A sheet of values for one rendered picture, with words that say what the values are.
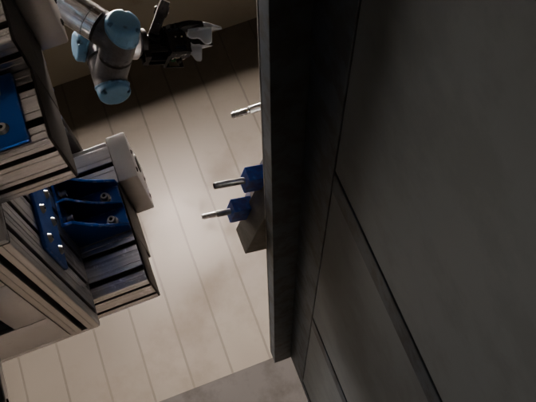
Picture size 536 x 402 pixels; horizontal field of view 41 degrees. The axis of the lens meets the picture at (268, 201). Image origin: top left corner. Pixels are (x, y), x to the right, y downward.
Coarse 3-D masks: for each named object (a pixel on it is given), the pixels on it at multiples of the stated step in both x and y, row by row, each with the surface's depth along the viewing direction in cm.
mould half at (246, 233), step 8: (256, 192) 129; (256, 200) 129; (256, 208) 130; (264, 208) 127; (248, 216) 134; (256, 216) 131; (264, 216) 127; (240, 224) 139; (248, 224) 135; (256, 224) 131; (264, 224) 130; (240, 232) 139; (248, 232) 136; (256, 232) 132; (264, 232) 133; (240, 240) 140; (248, 240) 136; (256, 240) 135; (264, 240) 137; (248, 248) 137; (256, 248) 139; (264, 248) 140
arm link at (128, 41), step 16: (64, 0) 151; (80, 0) 152; (64, 16) 152; (80, 16) 151; (96, 16) 151; (112, 16) 150; (128, 16) 152; (80, 32) 153; (96, 32) 152; (112, 32) 149; (128, 32) 150; (112, 48) 152; (128, 48) 153; (112, 64) 156; (128, 64) 158
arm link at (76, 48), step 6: (72, 36) 167; (78, 36) 164; (72, 42) 168; (78, 42) 164; (84, 42) 164; (90, 42) 164; (72, 48) 168; (78, 48) 164; (84, 48) 164; (90, 48) 164; (96, 48) 164; (78, 54) 165; (84, 54) 165; (90, 54) 164; (78, 60) 166; (84, 60) 166
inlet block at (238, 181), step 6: (246, 168) 123; (252, 168) 124; (258, 168) 124; (246, 174) 123; (252, 174) 123; (258, 174) 123; (228, 180) 123; (234, 180) 123; (240, 180) 124; (246, 180) 123; (252, 180) 123; (258, 180) 123; (216, 186) 122; (222, 186) 122; (228, 186) 123; (246, 186) 124; (252, 186) 124; (258, 186) 125
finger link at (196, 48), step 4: (192, 40) 184; (196, 40) 184; (200, 40) 185; (192, 44) 183; (196, 44) 184; (200, 44) 184; (204, 44) 185; (212, 44) 187; (192, 48) 184; (196, 48) 184; (200, 48) 185; (192, 52) 183; (196, 52) 184; (200, 52) 185; (192, 56) 183; (196, 56) 183; (200, 56) 184; (196, 60) 183; (200, 60) 184
